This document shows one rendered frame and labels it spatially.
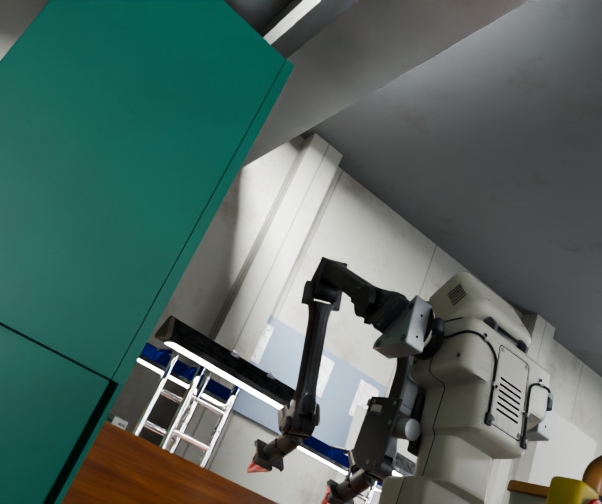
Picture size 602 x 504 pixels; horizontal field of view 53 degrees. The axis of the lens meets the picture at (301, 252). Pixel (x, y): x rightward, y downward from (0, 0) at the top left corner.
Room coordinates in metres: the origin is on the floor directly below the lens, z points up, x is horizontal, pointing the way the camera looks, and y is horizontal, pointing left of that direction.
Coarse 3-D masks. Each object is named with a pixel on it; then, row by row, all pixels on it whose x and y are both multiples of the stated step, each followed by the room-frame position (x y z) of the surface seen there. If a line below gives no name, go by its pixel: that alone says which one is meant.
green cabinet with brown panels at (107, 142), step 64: (64, 0) 1.07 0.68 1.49; (128, 0) 1.11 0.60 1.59; (192, 0) 1.17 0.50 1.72; (0, 64) 1.06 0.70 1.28; (64, 64) 1.10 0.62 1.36; (128, 64) 1.15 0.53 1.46; (192, 64) 1.21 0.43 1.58; (256, 64) 1.28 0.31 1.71; (0, 128) 1.09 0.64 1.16; (64, 128) 1.14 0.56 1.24; (128, 128) 1.19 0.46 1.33; (192, 128) 1.25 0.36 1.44; (256, 128) 1.32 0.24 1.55; (0, 192) 1.12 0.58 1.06; (64, 192) 1.17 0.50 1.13; (128, 192) 1.23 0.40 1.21; (192, 192) 1.29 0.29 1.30; (0, 256) 1.16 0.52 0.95; (64, 256) 1.21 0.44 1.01; (128, 256) 1.26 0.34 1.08; (192, 256) 1.32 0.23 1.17; (0, 320) 1.19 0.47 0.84; (64, 320) 1.24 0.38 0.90; (128, 320) 1.30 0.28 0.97
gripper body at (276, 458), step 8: (256, 440) 1.80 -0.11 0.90; (272, 440) 1.79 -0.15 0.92; (256, 448) 1.79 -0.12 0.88; (264, 448) 1.80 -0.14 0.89; (272, 448) 1.77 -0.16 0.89; (256, 456) 1.78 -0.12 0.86; (264, 456) 1.79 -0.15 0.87; (272, 456) 1.78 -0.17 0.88; (280, 456) 1.77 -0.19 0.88; (272, 464) 1.80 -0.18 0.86; (280, 464) 1.82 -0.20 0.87
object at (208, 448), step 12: (192, 384) 1.97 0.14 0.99; (192, 396) 1.98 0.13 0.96; (228, 396) 2.06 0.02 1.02; (180, 408) 1.97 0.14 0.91; (216, 408) 2.03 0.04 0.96; (228, 408) 2.05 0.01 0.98; (168, 432) 1.97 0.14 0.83; (180, 432) 1.99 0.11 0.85; (216, 432) 2.05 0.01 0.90; (192, 444) 2.02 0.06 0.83; (204, 444) 2.04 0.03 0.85; (204, 456) 2.05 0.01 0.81
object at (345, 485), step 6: (330, 480) 1.90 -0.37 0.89; (348, 480) 1.86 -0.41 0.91; (330, 486) 1.88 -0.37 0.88; (336, 486) 1.90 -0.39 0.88; (342, 486) 1.87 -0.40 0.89; (348, 486) 1.86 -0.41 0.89; (330, 492) 1.88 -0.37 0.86; (336, 492) 1.89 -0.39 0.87; (342, 492) 1.87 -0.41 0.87; (348, 492) 1.86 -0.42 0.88; (354, 492) 1.85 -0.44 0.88; (330, 498) 1.87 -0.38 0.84; (336, 498) 1.87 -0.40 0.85; (342, 498) 1.88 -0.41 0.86; (348, 498) 1.87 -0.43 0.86
